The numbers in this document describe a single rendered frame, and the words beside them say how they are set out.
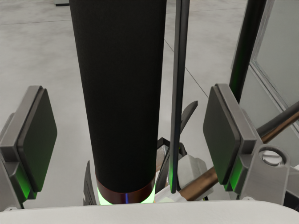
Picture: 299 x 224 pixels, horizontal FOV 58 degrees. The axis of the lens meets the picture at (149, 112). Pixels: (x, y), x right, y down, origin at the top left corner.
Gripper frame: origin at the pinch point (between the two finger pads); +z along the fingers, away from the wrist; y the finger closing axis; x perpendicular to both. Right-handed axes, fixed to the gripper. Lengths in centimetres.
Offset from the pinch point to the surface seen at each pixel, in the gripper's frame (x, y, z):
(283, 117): -10.0, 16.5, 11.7
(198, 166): -51, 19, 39
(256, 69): -65, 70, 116
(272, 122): -9.8, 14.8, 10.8
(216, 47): -166, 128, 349
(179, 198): -11.1, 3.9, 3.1
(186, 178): -50, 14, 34
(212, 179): -11.2, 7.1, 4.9
